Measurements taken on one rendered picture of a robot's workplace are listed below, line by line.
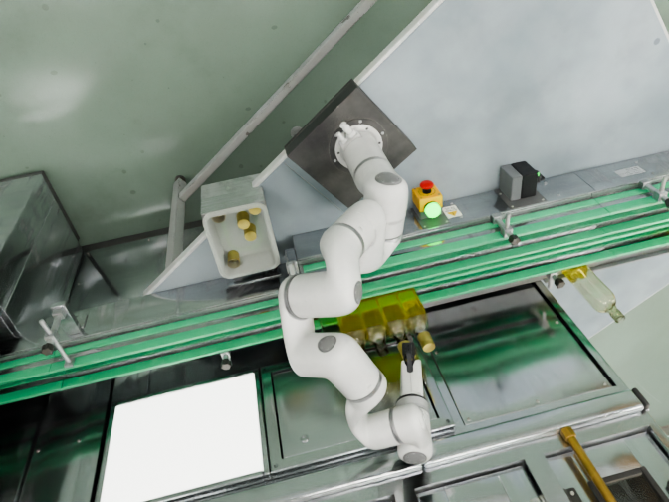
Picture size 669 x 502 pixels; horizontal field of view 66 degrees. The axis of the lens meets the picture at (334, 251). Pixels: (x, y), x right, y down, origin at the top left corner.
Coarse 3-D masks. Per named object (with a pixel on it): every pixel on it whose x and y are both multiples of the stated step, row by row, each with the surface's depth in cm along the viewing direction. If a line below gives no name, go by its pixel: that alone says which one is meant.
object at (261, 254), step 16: (240, 208) 136; (208, 224) 138; (224, 224) 146; (256, 224) 148; (208, 240) 140; (224, 240) 149; (240, 240) 150; (256, 240) 152; (272, 240) 144; (224, 256) 152; (240, 256) 154; (256, 256) 153; (272, 256) 152; (224, 272) 148; (240, 272) 149; (256, 272) 149
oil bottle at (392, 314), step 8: (376, 296) 148; (384, 296) 147; (392, 296) 147; (384, 304) 145; (392, 304) 144; (384, 312) 142; (392, 312) 142; (400, 312) 141; (384, 320) 141; (392, 320) 140; (400, 320) 139; (392, 328) 138; (400, 328) 138; (392, 336) 140
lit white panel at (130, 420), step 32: (224, 384) 149; (128, 416) 145; (160, 416) 143; (192, 416) 142; (224, 416) 140; (256, 416) 139; (128, 448) 137; (160, 448) 135; (192, 448) 134; (224, 448) 133; (256, 448) 132; (128, 480) 129; (160, 480) 128; (192, 480) 127
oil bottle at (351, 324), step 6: (354, 312) 144; (342, 318) 143; (348, 318) 143; (354, 318) 142; (360, 318) 143; (342, 324) 141; (348, 324) 141; (354, 324) 141; (360, 324) 140; (342, 330) 142; (348, 330) 139; (354, 330) 139; (360, 330) 139; (354, 336) 138; (360, 336) 138
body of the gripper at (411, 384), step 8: (416, 360) 125; (416, 368) 123; (400, 376) 124; (408, 376) 122; (416, 376) 121; (400, 384) 123; (408, 384) 120; (416, 384) 120; (400, 392) 123; (408, 392) 119; (416, 392) 119
